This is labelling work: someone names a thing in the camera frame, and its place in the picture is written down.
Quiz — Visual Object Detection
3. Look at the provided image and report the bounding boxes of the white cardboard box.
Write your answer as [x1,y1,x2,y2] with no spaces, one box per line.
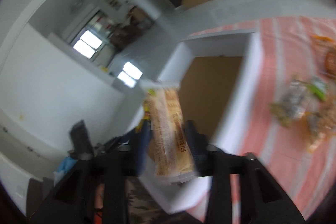
[119,31,263,214]

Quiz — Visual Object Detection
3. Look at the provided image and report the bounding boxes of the green snack pack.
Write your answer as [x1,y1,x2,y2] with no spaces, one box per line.
[306,76,327,102]

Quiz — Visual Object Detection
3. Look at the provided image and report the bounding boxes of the striped orange tablecloth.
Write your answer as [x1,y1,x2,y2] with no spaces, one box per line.
[224,16,335,219]

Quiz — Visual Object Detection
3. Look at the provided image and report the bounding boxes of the peanut snack bag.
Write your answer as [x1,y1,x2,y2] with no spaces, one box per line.
[270,79,311,127]

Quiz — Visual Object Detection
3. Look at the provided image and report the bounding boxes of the beige cracker pack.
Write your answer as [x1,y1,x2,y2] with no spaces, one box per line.
[140,81,196,184]

